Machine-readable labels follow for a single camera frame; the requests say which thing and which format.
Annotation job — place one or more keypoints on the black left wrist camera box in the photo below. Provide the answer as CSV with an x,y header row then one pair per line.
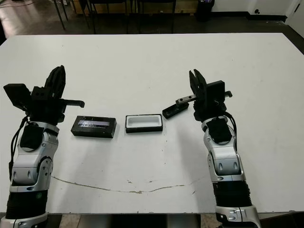
x,y
16,95

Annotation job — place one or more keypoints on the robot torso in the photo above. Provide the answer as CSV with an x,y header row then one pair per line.
x,y
139,222

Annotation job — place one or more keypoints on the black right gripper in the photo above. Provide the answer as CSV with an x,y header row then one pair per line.
x,y
211,110

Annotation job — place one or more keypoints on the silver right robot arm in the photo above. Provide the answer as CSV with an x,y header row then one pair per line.
x,y
225,161

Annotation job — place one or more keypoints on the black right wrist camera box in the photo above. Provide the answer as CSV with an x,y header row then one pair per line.
x,y
215,91

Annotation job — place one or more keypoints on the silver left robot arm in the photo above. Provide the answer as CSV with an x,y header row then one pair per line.
x,y
28,164

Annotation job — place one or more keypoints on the black trash bin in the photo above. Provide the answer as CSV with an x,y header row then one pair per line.
x,y
205,10

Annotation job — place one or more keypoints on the black box base white insert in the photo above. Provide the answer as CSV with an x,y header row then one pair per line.
x,y
143,123

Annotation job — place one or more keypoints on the black smartphone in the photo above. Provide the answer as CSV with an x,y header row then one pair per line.
x,y
174,111

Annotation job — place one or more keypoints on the white door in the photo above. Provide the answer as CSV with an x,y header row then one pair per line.
x,y
295,12

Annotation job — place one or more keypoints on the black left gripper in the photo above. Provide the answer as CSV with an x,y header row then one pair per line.
x,y
45,110

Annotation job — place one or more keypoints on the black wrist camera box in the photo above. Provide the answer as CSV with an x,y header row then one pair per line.
x,y
16,95
215,91

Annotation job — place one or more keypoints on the black box lid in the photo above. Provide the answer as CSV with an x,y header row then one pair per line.
x,y
93,127

